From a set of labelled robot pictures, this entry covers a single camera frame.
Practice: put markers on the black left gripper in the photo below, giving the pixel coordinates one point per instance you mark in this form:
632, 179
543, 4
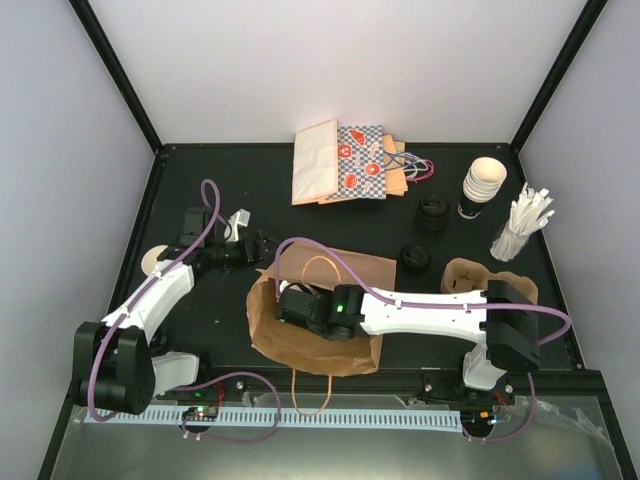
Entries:
258, 254

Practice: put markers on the large brown paper bag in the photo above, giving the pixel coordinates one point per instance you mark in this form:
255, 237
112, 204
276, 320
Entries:
342, 349

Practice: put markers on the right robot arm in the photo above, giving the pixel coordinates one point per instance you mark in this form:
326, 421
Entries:
498, 320

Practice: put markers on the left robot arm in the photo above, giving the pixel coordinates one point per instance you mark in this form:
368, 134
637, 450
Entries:
123, 361

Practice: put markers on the near black lid stack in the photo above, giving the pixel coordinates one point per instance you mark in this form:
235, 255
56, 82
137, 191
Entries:
414, 258

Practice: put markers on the black lid stack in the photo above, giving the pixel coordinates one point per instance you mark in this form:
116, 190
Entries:
414, 258
432, 213

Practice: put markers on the blue checkered paper bag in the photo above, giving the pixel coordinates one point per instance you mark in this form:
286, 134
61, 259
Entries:
361, 168

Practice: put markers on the flat brown paper bags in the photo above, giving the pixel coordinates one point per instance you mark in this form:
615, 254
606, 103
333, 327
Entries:
396, 184

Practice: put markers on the far black lid stack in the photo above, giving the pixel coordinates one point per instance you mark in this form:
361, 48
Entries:
432, 213

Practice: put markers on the stack of paper cups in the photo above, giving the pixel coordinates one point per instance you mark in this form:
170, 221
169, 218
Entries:
481, 184

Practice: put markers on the glass of white stirrers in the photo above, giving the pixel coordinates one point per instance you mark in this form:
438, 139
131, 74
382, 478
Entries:
528, 214

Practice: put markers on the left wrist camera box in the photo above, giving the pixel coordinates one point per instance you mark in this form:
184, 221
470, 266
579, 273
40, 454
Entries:
237, 221

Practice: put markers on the white slotted cable duct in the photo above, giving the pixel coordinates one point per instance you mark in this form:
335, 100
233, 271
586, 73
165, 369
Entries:
227, 416

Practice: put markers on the black left frame post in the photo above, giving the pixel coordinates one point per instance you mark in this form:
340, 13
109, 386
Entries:
101, 43

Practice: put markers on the black frame post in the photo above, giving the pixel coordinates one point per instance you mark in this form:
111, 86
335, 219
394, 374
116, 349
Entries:
572, 45
101, 43

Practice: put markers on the black right frame post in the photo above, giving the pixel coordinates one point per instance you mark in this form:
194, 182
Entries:
572, 45

